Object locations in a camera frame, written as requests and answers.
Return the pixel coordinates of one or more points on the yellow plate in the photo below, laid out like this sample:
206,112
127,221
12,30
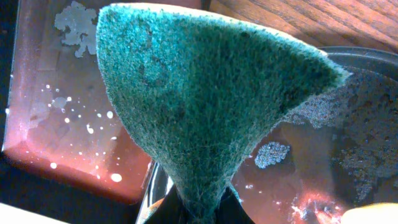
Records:
377,213

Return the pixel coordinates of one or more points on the rectangular black tray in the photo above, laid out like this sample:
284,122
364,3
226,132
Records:
57,124

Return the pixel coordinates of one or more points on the round black tray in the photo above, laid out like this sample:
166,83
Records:
309,153

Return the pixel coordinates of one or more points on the green orange sponge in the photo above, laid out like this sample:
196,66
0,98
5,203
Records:
197,91

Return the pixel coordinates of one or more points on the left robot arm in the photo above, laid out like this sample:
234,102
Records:
48,202

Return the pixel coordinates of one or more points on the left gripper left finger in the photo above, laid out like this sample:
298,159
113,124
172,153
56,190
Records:
170,211

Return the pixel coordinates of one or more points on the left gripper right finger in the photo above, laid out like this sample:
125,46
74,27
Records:
230,210

